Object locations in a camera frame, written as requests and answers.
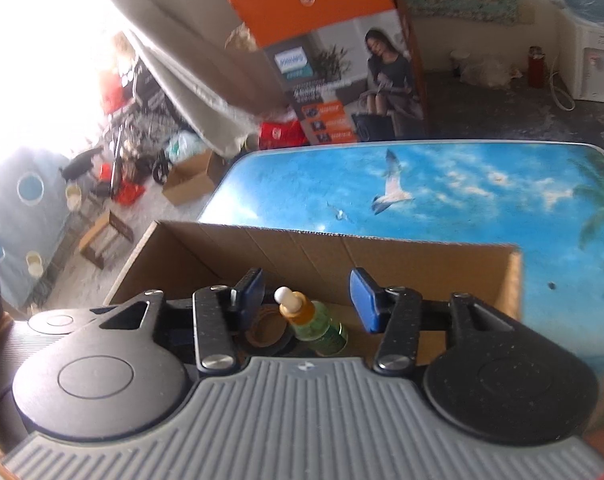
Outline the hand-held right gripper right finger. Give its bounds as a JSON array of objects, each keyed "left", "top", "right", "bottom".
[{"left": 349, "top": 267, "right": 505, "bottom": 375}]

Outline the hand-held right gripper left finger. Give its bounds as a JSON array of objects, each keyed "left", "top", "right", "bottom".
[{"left": 99, "top": 267, "right": 267, "bottom": 378}]

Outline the brown tape roll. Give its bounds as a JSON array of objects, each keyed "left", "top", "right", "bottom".
[{"left": 244, "top": 307, "right": 295, "bottom": 356}]

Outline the large cardboard box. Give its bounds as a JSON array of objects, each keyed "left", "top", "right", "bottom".
[{"left": 103, "top": 220, "right": 524, "bottom": 361}]

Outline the green dropper bottle orange collar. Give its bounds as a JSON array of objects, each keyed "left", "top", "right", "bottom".
[{"left": 273, "top": 286, "right": 349, "bottom": 356}]

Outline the blue grey dotted mat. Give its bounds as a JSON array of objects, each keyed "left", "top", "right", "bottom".
[{"left": 0, "top": 150, "right": 93, "bottom": 311}]

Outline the small wooden stool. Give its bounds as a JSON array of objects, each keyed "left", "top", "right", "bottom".
[{"left": 78, "top": 208, "right": 135, "bottom": 271}]

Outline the small cardboard box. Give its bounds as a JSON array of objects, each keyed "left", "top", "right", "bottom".
[{"left": 162, "top": 149, "right": 228, "bottom": 206}]

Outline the small red box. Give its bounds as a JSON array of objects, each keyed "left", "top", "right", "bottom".
[{"left": 258, "top": 120, "right": 305, "bottom": 150}]

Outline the red plastic bag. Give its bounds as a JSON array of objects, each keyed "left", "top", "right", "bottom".
[{"left": 99, "top": 67, "right": 133, "bottom": 111}]

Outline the beige curtain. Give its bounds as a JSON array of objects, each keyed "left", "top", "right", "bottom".
[{"left": 84, "top": 0, "right": 283, "bottom": 161}]

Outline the pale plastic bag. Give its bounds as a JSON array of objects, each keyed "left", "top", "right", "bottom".
[{"left": 449, "top": 50, "right": 523, "bottom": 88}]

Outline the red bottle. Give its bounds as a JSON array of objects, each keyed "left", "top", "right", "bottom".
[{"left": 527, "top": 46, "right": 545, "bottom": 88}]

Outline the white water dispenser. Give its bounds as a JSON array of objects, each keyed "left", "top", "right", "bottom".
[{"left": 567, "top": 22, "right": 604, "bottom": 103}]

